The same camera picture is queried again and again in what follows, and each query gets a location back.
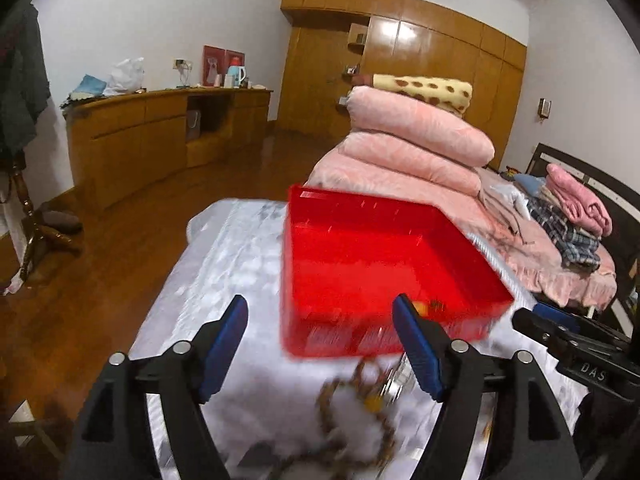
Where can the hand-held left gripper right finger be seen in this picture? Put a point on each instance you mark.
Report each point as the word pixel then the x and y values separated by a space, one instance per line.
pixel 417 355

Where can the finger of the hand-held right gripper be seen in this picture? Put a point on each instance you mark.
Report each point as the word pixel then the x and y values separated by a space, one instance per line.
pixel 552 312
pixel 535 325

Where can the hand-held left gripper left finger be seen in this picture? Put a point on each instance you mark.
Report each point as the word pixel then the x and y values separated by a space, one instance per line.
pixel 225 355

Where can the silver watch band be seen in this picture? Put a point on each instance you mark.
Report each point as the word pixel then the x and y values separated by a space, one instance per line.
pixel 395 385

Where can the red tin box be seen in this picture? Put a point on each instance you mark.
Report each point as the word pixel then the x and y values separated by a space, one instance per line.
pixel 360 270

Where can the pink bedspread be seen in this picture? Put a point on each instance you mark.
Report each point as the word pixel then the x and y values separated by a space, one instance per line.
pixel 530 255

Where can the plaid clothes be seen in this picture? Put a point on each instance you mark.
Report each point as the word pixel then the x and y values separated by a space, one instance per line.
pixel 570 240

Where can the white floral tablecloth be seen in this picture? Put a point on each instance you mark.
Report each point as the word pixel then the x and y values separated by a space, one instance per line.
pixel 225 270

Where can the pink folded blanket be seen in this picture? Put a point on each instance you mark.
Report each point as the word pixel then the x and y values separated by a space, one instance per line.
pixel 580 200

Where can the white cloth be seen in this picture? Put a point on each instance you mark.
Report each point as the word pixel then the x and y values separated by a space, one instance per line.
pixel 507 200

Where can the blue pillow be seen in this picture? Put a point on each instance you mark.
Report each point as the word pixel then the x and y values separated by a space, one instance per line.
pixel 530 184

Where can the pink folded quilt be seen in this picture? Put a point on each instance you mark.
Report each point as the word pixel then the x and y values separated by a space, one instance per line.
pixel 350 177
pixel 420 125
pixel 410 162

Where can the wooden coat stand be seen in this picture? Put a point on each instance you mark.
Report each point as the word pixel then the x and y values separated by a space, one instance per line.
pixel 35 230

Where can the paper bag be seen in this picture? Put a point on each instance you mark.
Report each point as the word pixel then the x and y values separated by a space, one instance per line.
pixel 194 125

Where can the wooden sideboard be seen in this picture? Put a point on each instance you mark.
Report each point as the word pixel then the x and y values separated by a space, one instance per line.
pixel 130 135

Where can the giraffe pattern pillow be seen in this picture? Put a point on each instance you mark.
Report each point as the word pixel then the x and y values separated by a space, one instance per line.
pixel 430 90

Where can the white dish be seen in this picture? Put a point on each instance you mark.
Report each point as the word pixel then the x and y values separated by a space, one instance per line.
pixel 255 86

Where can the white cup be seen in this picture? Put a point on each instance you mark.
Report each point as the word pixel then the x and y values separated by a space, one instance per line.
pixel 228 81

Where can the wooden wardrobe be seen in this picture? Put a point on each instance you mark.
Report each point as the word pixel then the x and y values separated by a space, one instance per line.
pixel 440 60

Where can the blue thermos jug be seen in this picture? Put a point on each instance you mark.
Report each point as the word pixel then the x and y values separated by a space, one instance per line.
pixel 235 75

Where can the white plastic bag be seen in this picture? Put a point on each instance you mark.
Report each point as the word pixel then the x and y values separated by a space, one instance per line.
pixel 125 77

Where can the blue cloth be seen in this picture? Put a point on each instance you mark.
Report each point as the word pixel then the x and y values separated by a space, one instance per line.
pixel 90 87

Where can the dark hanging clothes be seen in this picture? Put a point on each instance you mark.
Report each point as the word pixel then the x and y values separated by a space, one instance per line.
pixel 20 90

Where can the wall intercom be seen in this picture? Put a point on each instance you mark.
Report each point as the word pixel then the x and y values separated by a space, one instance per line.
pixel 544 109

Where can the red picture frame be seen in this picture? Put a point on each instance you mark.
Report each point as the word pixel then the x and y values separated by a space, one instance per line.
pixel 212 65

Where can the wall socket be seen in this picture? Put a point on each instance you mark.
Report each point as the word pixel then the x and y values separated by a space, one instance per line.
pixel 182 63

